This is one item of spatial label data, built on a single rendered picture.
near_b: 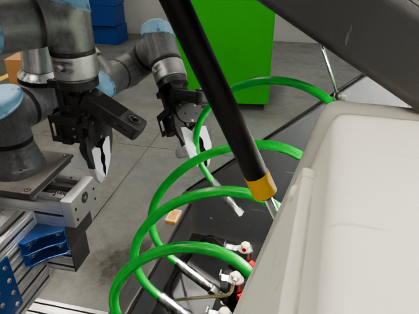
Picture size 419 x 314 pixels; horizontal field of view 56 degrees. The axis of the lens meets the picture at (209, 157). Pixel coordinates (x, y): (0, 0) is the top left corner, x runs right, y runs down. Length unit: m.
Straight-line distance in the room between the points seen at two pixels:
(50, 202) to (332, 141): 1.05
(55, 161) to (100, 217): 1.49
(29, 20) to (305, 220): 0.55
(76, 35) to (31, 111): 0.53
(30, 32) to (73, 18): 0.07
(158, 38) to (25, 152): 0.50
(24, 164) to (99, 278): 1.24
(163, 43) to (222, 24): 3.01
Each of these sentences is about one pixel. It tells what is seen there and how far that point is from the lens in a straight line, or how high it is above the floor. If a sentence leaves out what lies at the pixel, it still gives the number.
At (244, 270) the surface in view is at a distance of 0.47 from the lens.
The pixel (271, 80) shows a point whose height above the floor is 1.41.
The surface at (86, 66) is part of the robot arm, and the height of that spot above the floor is 1.44.
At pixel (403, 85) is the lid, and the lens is 0.21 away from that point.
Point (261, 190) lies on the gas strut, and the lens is 0.30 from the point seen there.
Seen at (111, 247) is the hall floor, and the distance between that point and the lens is 2.48.
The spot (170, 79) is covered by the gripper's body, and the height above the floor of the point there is 1.35.
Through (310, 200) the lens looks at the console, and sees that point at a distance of 0.18.
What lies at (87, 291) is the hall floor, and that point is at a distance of 2.27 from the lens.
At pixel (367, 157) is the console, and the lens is 0.17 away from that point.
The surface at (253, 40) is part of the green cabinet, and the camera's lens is 3.96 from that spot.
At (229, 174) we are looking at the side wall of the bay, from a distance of 1.07.
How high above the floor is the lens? 1.63
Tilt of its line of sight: 30 degrees down
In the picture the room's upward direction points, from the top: straight up
